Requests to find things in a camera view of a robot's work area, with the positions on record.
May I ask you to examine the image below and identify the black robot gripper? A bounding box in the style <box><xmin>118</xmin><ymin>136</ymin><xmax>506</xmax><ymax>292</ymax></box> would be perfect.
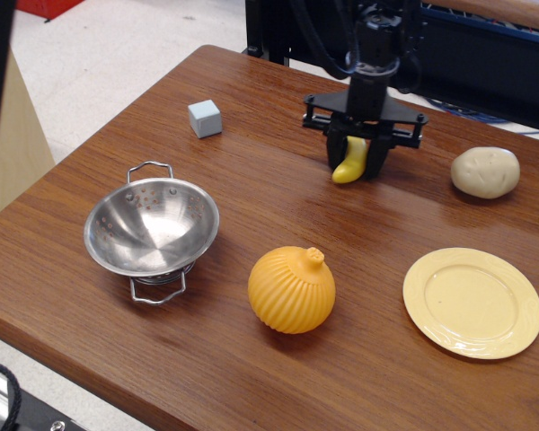
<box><xmin>302</xmin><ymin>77</ymin><xmax>429</xmax><ymax>180</ymax></box>

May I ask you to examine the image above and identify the yellow toy banana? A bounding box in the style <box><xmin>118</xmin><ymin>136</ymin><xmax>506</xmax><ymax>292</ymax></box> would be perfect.
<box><xmin>331</xmin><ymin>136</ymin><xmax>368</xmax><ymax>184</ymax></box>

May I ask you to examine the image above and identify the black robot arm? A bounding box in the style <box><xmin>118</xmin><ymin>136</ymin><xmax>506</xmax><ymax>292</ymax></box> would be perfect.
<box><xmin>291</xmin><ymin>1</ymin><xmax>429</xmax><ymax>184</ymax></box>

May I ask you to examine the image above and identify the small metal colander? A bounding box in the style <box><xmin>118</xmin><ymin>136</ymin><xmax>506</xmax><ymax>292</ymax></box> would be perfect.
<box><xmin>83</xmin><ymin>161</ymin><xmax>220</xmax><ymax>306</ymax></box>

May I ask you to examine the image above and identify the beige toy potato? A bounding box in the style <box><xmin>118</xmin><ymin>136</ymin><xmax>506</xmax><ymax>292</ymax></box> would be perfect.
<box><xmin>450</xmin><ymin>146</ymin><xmax>520</xmax><ymax>199</ymax></box>

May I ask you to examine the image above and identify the grey cube block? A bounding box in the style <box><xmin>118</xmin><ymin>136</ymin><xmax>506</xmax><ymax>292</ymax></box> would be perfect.
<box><xmin>188</xmin><ymin>100</ymin><xmax>223</xmax><ymax>138</ymax></box>

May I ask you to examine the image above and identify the orange plastic toy onion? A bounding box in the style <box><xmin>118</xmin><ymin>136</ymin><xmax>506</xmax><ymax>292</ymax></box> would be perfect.
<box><xmin>248</xmin><ymin>246</ymin><xmax>336</xmax><ymax>334</ymax></box>

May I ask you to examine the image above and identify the pale yellow plate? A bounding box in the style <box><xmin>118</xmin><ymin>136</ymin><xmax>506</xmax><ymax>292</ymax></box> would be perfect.
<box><xmin>402</xmin><ymin>248</ymin><xmax>539</xmax><ymax>360</ymax></box>

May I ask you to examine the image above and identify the light wooden panel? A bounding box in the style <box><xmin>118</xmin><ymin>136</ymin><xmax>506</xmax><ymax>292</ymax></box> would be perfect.
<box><xmin>0</xmin><ymin>50</ymin><xmax>55</xmax><ymax>212</ymax></box>

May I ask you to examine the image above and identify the red box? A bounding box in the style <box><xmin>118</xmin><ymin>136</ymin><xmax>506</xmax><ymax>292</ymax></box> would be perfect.
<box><xmin>15</xmin><ymin>0</ymin><xmax>83</xmax><ymax>20</ymax></box>

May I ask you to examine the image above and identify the black base with screw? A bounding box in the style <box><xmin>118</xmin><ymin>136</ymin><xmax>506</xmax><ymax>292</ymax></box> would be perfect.
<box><xmin>0</xmin><ymin>377</ymin><xmax>85</xmax><ymax>431</ymax></box>

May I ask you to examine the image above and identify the black metal frame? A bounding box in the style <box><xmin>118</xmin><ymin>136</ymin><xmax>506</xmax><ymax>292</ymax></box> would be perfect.
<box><xmin>245</xmin><ymin>1</ymin><xmax>539</xmax><ymax>129</ymax></box>

